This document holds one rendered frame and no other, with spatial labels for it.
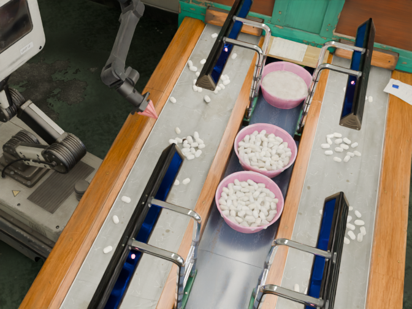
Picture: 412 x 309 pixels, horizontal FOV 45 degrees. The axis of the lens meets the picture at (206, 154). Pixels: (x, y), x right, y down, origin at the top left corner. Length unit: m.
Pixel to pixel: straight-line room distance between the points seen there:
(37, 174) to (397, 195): 1.56
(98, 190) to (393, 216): 1.15
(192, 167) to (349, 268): 0.72
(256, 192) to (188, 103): 0.56
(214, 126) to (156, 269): 0.72
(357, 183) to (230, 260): 0.64
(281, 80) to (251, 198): 0.73
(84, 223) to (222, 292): 0.56
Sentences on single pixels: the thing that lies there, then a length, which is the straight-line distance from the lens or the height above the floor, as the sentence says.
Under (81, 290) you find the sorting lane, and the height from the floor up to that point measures 0.74.
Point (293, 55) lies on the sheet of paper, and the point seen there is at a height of 0.78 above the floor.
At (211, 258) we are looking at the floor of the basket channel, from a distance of 1.92.
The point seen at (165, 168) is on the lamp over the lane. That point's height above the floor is 1.11.
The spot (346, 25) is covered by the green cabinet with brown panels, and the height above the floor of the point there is 0.93.
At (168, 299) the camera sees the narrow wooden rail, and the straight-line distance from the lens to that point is 1.75.
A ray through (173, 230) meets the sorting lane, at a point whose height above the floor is 0.74.
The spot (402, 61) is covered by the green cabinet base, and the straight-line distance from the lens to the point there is 2.70.
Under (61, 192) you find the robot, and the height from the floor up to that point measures 0.47.
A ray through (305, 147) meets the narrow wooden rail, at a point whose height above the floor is 0.76.
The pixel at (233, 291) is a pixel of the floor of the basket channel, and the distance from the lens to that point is 1.88.
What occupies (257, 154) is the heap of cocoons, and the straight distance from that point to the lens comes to 2.14.
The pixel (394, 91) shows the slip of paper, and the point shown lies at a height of 0.77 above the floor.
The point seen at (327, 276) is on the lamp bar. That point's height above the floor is 1.11.
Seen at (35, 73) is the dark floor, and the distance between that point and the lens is 3.62.
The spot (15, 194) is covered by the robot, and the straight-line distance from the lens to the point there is 2.39.
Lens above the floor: 2.38
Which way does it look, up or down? 51 degrees down
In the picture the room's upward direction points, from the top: 7 degrees clockwise
